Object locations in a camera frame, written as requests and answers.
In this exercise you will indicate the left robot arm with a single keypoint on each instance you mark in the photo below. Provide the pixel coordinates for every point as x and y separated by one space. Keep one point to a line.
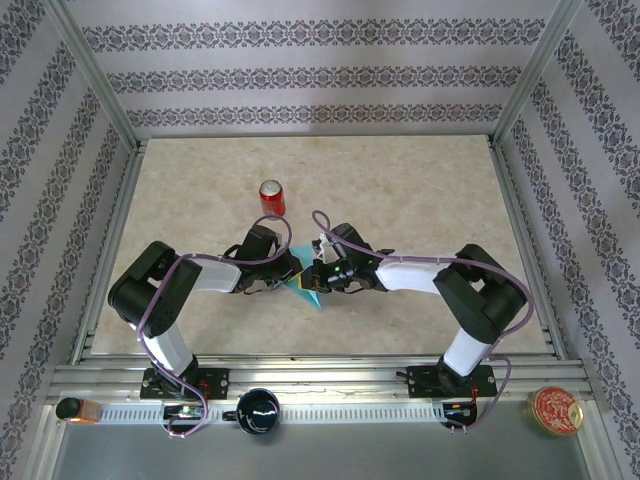
150 290

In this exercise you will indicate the orange bottle with black cap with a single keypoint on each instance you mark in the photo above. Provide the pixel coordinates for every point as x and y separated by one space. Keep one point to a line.
75 411

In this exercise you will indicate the dark blue mug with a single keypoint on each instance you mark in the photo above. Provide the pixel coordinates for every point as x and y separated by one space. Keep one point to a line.
257 412

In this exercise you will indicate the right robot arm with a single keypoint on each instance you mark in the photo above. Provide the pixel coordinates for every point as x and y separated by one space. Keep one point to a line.
480 295

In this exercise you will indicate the light blue cloth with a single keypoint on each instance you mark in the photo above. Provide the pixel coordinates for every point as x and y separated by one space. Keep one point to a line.
307 295

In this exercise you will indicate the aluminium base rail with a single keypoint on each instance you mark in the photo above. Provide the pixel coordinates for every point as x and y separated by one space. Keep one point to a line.
320 375

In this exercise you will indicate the grey metal bottom plate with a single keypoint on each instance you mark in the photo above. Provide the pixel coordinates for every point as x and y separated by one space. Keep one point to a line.
350 455

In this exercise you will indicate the aluminium side rail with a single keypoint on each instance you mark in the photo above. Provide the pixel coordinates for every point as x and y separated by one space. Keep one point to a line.
525 240
112 240

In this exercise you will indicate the small controller board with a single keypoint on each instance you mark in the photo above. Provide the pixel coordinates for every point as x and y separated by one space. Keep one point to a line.
457 411
182 412

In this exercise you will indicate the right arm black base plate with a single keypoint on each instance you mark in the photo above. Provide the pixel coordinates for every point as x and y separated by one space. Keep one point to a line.
422 382

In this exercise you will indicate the red soda can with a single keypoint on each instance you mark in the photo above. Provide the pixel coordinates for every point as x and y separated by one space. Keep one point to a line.
272 202

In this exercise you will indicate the red and gold round tin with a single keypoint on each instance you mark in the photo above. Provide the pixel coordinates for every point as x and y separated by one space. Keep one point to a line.
554 411

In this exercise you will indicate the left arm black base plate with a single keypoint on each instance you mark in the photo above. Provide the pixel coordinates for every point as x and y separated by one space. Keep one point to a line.
217 382

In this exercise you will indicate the aluminium frame post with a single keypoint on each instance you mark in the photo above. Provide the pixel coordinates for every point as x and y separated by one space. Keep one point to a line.
95 80
535 80

